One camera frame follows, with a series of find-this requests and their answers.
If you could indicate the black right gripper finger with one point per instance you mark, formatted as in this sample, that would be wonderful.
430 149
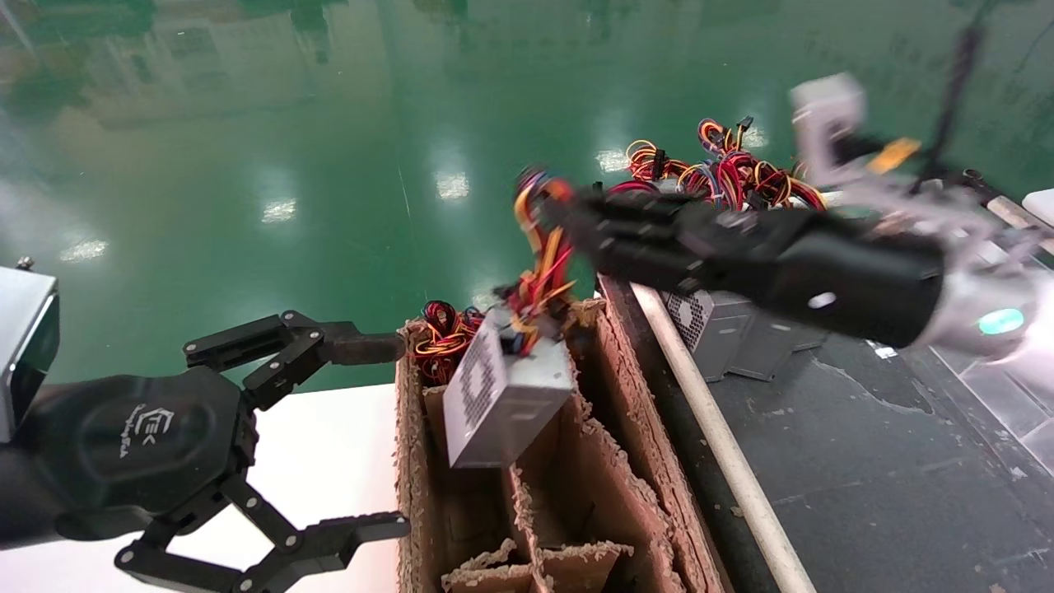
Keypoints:
626 255
638 207

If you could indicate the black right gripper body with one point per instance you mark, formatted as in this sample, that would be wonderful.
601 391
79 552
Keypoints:
823 263

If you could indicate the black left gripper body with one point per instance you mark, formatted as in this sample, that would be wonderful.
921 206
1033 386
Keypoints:
132 445

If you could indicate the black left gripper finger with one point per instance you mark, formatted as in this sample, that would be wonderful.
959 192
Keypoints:
305 342
329 539

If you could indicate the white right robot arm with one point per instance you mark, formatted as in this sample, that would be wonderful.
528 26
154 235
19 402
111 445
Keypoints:
963 305

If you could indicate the clear acrylic divider tray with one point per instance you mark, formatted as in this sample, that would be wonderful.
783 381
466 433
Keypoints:
1005 403

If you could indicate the clear plastic divider tray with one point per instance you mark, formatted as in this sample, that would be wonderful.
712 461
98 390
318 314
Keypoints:
865 494

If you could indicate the worn cardboard box with dividers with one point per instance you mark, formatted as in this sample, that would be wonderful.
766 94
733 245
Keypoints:
650 494

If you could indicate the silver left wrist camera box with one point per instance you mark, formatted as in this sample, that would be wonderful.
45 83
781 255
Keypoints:
29 346

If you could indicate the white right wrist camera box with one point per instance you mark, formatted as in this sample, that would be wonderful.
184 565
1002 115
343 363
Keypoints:
823 115

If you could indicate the white frame pipe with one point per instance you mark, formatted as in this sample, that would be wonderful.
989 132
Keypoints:
725 445
1013 216

